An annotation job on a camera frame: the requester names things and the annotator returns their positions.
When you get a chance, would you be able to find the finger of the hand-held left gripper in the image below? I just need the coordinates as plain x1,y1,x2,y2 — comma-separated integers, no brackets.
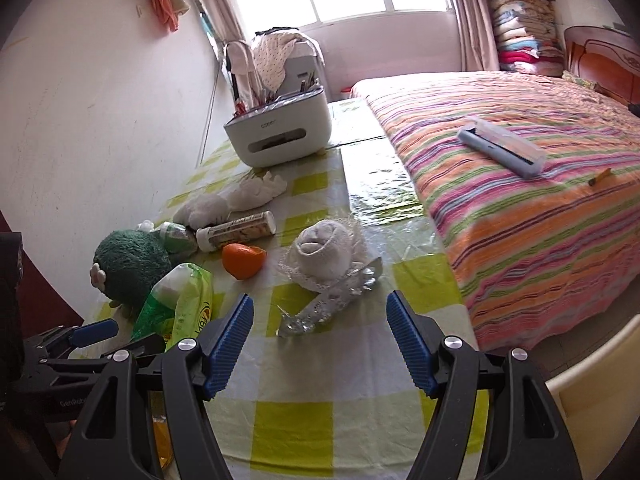
22,320,121,361
75,334,167,377

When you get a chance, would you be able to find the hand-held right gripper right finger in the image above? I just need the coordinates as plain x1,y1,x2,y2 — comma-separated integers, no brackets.
386,290,583,480

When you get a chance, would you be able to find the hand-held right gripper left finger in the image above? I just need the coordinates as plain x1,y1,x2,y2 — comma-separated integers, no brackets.
59,292,255,480

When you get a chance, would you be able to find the orange peel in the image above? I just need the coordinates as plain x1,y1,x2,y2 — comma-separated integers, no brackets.
221,242,268,281

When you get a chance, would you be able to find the silver foil wrapper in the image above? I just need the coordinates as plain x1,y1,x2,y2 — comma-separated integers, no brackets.
277,256,385,338

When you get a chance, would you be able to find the yellow snack wrapper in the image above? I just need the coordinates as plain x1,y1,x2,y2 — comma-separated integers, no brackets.
150,395,176,471

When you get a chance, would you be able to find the white plastic bin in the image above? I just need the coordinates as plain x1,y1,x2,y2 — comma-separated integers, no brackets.
545,330,640,480

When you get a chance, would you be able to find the green plush toy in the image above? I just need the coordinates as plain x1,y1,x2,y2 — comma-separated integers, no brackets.
91,229,173,318

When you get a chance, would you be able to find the green checkered tablecloth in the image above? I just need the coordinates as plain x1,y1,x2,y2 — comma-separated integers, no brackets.
75,97,493,480

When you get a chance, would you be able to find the green white plastic bag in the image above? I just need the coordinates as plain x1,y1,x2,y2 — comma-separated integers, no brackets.
136,219,198,256

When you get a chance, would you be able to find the cylindrical snack tube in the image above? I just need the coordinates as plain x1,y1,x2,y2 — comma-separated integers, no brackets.
196,210,277,253

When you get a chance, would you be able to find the white rolled sock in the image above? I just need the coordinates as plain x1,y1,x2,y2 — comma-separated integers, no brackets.
292,222,366,281

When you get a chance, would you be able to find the white fluffy cloth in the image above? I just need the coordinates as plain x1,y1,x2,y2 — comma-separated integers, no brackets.
172,195,232,228

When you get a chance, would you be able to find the crumpled white tissue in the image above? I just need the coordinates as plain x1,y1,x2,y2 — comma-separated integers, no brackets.
226,171,288,211

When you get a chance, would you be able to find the striped bed sheet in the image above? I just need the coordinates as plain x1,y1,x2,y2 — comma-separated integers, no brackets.
350,70,640,353

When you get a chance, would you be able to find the grey remote control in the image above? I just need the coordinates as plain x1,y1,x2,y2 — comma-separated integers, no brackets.
456,116,547,179

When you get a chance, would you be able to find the white desk organizer box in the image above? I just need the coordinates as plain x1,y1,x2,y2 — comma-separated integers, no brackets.
223,84,333,168

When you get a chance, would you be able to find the white hanging garment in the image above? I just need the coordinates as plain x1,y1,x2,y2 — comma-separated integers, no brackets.
222,40,261,106

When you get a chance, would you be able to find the white appliance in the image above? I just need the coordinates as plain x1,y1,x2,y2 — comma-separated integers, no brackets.
282,40,327,96

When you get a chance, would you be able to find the spotted white cloth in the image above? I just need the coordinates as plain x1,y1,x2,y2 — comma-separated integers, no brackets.
251,30,316,93

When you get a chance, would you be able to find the floral pillow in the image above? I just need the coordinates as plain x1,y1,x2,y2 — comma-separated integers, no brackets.
562,71,601,92

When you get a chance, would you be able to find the stack of folded blankets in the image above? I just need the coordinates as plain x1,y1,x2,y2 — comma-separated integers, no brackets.
489,0,566,78

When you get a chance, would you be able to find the wooden headboard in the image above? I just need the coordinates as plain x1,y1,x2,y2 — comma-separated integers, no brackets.
564,25,640,106

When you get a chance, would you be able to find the thin wall cable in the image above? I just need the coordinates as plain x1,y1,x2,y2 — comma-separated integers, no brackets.
197,57,223,161

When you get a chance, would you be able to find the orange cloth on wall hook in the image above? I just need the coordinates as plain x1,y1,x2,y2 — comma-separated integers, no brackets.
141,0,191,33

